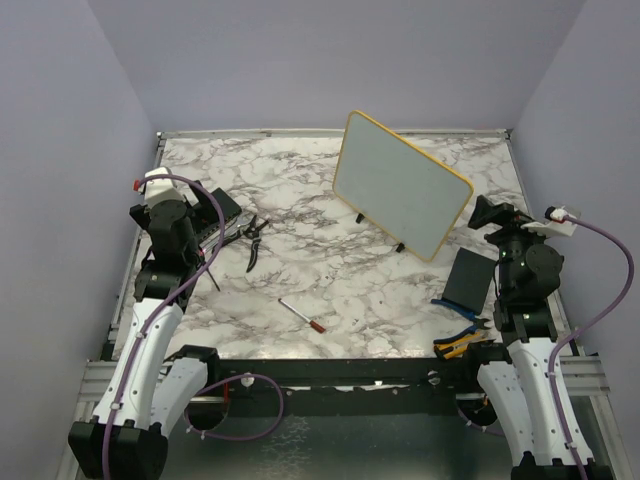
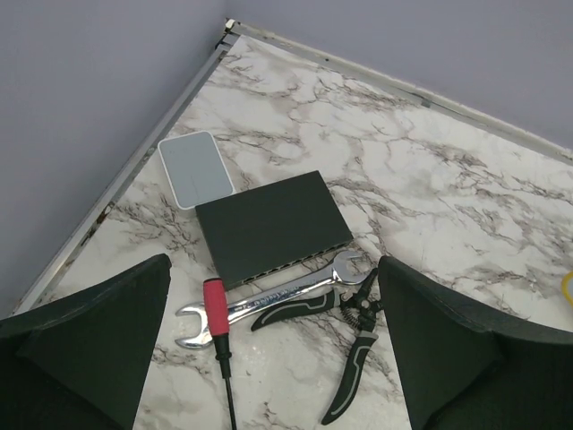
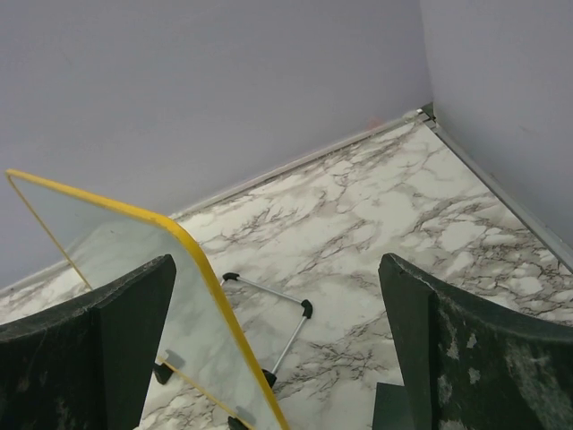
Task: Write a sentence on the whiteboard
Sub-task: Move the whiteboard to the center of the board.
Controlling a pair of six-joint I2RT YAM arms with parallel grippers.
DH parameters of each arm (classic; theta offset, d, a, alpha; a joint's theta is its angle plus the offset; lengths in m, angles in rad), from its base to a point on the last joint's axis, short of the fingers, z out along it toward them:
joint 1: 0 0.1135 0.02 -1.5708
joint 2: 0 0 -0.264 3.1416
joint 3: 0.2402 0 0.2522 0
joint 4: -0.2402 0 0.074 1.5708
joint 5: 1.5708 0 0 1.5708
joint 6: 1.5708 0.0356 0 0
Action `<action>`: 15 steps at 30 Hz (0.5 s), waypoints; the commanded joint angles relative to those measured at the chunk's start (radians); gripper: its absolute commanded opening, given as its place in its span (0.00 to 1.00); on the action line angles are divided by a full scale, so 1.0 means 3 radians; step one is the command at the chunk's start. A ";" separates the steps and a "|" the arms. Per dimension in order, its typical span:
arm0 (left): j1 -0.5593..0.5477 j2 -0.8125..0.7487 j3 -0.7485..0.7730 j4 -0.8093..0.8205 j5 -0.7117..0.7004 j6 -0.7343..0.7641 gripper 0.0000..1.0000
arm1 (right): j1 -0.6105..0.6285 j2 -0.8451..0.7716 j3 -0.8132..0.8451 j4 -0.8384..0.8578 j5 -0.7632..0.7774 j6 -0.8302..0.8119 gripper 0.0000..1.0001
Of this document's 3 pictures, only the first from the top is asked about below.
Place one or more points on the black flat box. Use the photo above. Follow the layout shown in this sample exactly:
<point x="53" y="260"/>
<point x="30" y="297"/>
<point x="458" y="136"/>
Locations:
<point x="469" y="281"/>

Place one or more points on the blue handled pliers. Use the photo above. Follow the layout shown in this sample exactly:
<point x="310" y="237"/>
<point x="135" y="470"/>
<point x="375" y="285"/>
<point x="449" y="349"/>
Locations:
<point x="477" y="323"/>

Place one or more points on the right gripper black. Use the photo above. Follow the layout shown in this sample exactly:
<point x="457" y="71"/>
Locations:
<point x="502" y="213"/>

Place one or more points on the black network switch box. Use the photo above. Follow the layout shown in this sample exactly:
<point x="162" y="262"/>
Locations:
<point x="230" y="211"/>

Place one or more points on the aluminium table frame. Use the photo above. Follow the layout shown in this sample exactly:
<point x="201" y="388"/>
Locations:
<point x="317" y="254"/>

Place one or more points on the white marker pen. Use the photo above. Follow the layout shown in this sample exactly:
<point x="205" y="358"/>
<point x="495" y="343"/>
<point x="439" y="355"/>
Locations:
<point x="312" y="323"/>

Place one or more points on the black pruning shears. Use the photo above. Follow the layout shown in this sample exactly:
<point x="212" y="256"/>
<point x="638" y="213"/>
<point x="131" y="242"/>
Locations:
<point x="253" y="231"/>

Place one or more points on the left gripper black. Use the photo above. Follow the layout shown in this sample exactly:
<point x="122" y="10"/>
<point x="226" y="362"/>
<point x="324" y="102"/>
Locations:
<point x="143" y="215"/>

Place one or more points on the yellow framed whiteboard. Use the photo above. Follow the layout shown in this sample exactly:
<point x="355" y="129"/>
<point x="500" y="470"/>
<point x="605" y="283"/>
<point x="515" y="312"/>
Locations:
<point x="411" y="196"/>

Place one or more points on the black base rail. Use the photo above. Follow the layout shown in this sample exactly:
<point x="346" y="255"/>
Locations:
<point x="368" y="387"/>

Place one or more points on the yellow black utility knife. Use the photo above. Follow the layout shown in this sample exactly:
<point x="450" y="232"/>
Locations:
<point x="456" y="345"/>

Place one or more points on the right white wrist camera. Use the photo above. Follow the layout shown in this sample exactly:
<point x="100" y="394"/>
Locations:
<point x="558" y="222"/>

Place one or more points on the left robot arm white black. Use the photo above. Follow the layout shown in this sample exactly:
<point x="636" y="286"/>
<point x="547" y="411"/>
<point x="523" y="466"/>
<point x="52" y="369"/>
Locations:
<point x="128" y="433"/>

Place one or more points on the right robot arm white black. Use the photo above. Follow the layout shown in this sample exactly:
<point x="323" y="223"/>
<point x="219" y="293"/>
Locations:
<point x="522" y="376"/>

